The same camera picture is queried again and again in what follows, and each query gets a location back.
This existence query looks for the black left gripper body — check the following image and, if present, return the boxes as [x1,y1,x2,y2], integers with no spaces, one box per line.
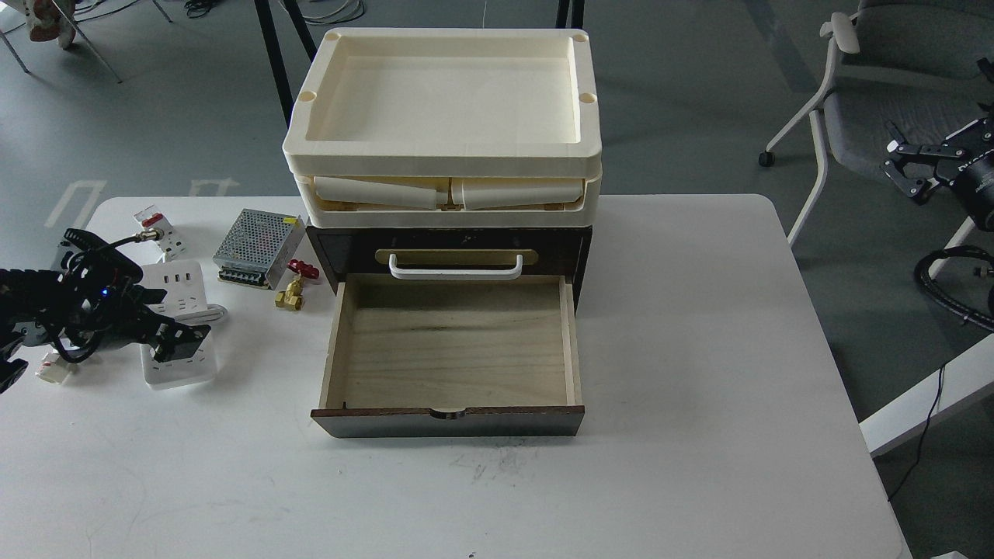
[74,264,176,350]

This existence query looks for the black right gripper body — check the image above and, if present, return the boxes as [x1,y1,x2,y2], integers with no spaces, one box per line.
[941,116,993,232]

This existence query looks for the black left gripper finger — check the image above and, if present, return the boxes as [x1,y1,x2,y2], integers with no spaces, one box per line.
[151,321,210,363]

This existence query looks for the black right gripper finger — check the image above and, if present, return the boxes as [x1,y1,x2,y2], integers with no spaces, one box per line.
[881,120,964,207]

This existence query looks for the white power strip with cable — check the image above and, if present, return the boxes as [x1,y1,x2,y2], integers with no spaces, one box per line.
[140,259,227,390]

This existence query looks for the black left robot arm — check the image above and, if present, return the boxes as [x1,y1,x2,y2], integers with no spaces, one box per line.
[1,227,210,391]

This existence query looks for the white red circuit breaker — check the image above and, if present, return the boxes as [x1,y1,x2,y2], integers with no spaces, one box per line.
[134,205,186,262]

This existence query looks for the white metal pipe fitting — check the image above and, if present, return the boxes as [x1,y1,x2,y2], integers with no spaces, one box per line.
[35,351,78,385]

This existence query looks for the grey office chair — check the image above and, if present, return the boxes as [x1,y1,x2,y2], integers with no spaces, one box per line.
[757,1,992,244]

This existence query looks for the metal mesh power supply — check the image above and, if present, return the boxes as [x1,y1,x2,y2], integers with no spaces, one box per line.
[213,209,304,290]

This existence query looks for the white side table edge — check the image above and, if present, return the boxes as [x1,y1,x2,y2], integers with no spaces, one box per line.
[860,334,993,457]

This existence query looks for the open wooden drawer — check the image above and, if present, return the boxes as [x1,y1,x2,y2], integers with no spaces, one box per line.
[310,275,585,439]

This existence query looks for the grey chair legs background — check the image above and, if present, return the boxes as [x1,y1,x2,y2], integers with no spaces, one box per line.
[0,0,176,85]

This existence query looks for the cream plastic stacked tray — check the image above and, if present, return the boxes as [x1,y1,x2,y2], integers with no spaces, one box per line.
[283,28,601,227]

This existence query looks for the black corrugated cable loop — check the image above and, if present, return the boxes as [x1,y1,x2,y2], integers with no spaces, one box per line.
[913,245,994,333]

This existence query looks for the brass valve red handle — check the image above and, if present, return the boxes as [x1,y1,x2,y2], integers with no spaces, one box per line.
[274,259,320,311]

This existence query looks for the black thin floor cable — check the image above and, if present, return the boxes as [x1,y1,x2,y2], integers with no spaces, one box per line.
[887,363,947,502]

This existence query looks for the white drawer handle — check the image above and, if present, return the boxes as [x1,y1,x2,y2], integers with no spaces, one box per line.
[388,254,524,282]

